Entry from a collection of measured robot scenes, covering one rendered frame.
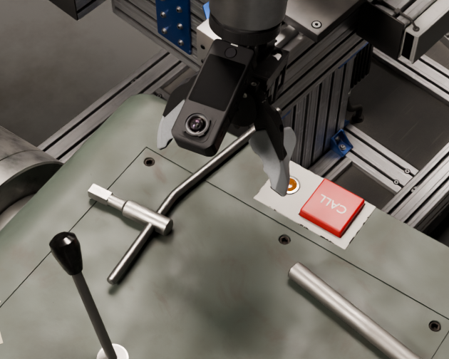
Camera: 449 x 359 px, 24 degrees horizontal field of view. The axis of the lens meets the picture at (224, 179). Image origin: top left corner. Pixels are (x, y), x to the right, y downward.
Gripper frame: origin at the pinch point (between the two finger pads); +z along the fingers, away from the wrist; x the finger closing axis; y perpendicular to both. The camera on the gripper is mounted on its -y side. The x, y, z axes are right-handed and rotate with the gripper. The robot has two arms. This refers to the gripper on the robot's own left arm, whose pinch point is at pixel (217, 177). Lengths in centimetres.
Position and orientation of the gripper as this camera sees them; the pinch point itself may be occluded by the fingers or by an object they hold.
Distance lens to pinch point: 113.0
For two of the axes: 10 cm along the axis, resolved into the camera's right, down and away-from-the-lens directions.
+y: 4.2, -5.8, 7.0
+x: -9.0, -3.5, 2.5
